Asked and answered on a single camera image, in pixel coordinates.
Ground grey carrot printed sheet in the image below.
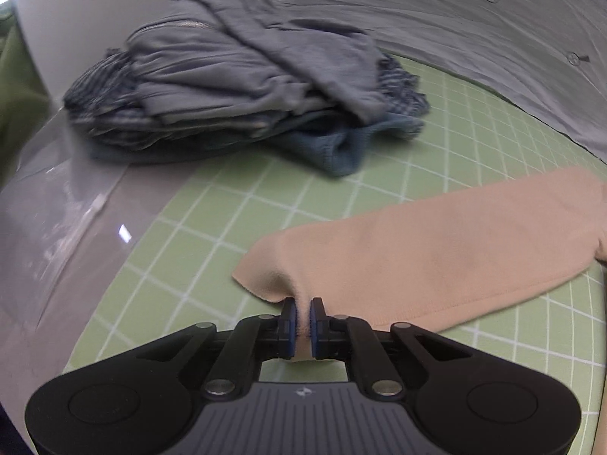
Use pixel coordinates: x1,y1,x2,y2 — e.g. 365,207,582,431
199,0,607,162

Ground clear plastic sheet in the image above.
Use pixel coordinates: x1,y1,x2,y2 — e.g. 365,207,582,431
0,104,138,333

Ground beige long-sleeved shirt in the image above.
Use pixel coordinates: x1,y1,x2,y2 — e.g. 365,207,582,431
231,167,607,363

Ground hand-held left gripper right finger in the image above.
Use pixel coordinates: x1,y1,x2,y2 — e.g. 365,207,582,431
310,298,480,396

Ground green grid cutting mat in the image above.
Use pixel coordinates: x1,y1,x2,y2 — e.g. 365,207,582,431
61,54,607,455

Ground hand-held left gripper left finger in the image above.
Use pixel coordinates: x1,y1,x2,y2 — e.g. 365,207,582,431
128,298,299,398

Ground grey blue garment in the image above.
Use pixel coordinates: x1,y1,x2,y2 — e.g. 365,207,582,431
126,0,394,126

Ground green cloth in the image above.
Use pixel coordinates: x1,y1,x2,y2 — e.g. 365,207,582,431
0,19,50,185

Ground blue denim jeans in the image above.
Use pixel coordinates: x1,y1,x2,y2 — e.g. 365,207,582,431
90,114,425,178

